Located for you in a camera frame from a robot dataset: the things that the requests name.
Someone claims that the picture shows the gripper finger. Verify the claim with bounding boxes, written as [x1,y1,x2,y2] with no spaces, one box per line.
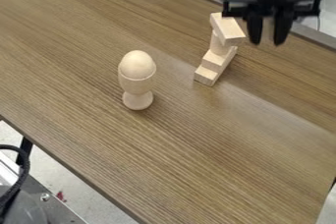
[243,7,265,46]
[272,6,296,46]

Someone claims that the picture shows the wooden rectangular block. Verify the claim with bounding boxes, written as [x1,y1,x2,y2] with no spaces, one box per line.
[208,12,249,47]

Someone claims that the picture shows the wooden cylinder block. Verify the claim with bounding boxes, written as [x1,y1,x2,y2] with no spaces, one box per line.
[208,30,234,56]

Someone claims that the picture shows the wooden stair block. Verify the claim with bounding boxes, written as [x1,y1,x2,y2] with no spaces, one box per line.
[193,45,240,87]

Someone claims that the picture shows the wooden egg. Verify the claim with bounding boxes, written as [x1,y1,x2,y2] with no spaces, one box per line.
[118,49,158,81]

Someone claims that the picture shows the black cable sleeve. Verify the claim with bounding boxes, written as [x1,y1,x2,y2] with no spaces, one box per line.
[0,143,32,216]

